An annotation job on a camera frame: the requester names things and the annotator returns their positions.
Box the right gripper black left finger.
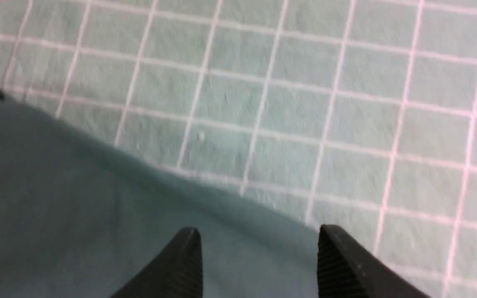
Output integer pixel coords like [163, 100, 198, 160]
[112, 228, 204, 298]

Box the green checkered tablecloth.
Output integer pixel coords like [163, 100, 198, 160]
[0, 0, 477, 298]

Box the green long-sleeved shirt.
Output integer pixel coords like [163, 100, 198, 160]
[0, 91, 318, 298]

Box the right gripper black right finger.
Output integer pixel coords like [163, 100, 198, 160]
[317, 224, 428, 298]

